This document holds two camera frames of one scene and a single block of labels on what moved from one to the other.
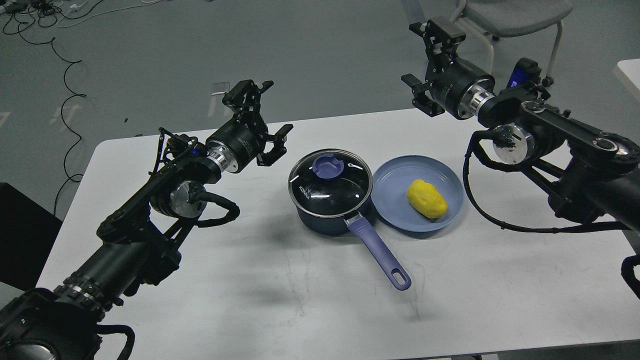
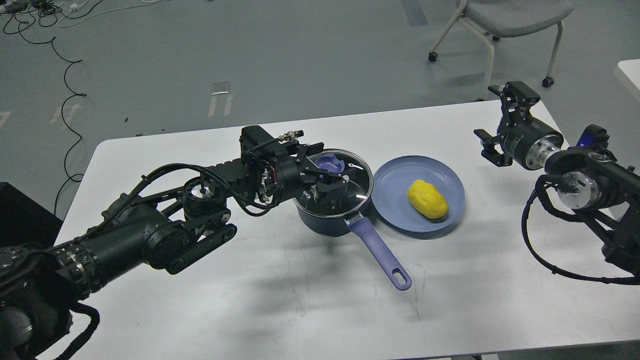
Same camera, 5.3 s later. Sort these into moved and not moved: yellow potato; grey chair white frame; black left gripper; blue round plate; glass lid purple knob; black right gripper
Moved: black left gripper; black right gripper
Not moved: yellow potato; blue round plate; glass lid purple knob; grey chair white frame
